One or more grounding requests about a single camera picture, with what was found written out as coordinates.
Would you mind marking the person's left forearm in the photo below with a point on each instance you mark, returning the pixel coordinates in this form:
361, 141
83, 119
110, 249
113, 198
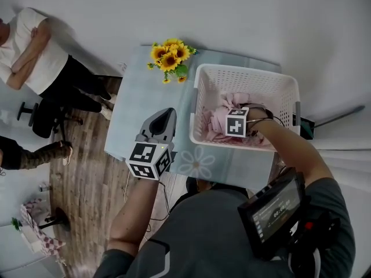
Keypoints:
130, 216

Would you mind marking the white plastic laundry basket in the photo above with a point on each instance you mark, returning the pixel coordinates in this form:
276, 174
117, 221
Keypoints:
246, 80

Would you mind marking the white wall socket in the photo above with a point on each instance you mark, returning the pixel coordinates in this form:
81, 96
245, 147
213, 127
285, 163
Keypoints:
123, 67

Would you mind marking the black chest-mounted monitor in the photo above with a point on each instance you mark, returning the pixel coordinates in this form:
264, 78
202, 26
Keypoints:
272, 213

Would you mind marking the small silver can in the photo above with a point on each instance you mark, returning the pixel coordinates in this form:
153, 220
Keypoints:
45, 187

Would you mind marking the black office chair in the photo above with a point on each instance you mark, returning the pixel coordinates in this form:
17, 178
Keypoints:
46, 120

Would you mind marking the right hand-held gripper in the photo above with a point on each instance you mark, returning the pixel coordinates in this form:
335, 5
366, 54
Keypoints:
236, 124

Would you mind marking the pink towel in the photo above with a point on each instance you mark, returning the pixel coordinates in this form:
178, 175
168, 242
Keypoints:
217, 117

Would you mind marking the yellow sunflower bouquet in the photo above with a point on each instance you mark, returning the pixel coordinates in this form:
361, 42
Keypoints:
169, 58

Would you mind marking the light blue floral tablecloth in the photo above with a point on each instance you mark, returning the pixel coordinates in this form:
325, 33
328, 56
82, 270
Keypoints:
139, 103

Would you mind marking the black thin rod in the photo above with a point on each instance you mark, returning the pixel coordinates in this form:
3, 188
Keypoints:
339, 116

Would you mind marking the person's torso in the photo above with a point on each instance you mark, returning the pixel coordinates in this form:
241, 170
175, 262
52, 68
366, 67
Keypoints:
208, 236

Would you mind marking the pink checked bag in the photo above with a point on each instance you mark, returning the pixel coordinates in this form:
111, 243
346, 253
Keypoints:
43, 236

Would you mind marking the white side table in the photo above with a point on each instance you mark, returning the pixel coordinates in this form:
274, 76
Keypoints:
14, 207

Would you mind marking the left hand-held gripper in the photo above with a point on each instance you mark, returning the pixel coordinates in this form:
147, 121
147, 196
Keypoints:
145, 155

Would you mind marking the person's shoe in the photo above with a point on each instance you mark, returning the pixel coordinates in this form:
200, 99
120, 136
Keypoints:
197, 184

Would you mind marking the small green plant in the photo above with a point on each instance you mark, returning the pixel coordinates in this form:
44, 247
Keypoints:
16, 224

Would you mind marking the person's right forearm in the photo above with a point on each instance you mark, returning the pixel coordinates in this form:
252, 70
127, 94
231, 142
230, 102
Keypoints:
290, 149

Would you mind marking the black round stand base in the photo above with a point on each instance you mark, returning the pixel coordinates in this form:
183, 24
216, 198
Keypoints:
58, 219

